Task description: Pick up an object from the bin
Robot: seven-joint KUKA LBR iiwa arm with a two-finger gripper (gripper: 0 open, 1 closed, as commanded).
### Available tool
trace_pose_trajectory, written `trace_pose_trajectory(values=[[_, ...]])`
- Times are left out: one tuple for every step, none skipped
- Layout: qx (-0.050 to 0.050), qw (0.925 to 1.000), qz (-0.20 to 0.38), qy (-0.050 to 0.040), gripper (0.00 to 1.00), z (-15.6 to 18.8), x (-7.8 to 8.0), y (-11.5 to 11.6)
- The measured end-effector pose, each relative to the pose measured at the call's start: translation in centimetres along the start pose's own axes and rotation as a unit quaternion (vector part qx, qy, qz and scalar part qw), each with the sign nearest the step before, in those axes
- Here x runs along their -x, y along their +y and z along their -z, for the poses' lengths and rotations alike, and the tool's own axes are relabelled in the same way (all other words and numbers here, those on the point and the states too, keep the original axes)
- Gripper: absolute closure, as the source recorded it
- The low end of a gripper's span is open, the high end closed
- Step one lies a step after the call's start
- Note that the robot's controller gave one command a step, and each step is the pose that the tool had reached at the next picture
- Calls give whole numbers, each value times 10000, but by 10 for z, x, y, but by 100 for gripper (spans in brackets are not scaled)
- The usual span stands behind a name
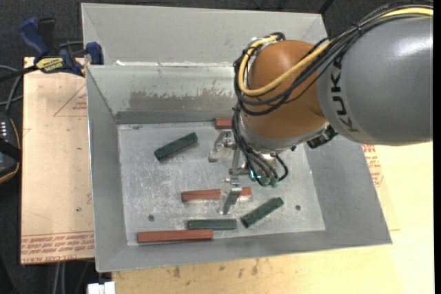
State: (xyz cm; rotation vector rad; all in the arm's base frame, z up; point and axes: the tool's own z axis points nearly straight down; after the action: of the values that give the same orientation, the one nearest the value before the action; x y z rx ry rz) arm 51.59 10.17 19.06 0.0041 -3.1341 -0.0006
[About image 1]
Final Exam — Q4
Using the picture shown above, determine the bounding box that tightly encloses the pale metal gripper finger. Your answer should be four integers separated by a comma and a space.
218, 178, 243, 216
207, 129, 239, 163

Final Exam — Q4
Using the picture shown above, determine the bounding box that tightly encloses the dark green flat block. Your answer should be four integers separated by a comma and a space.
154, 132, 199, 162
187, 218, 238, 231
240, 196, 285, 229

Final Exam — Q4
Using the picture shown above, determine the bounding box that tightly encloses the grey metal bin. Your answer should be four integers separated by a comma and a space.
81, 2, 393, 273

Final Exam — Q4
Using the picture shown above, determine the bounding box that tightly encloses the black cylinder on white bracket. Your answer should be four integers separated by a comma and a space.
306, 125, 339, 150

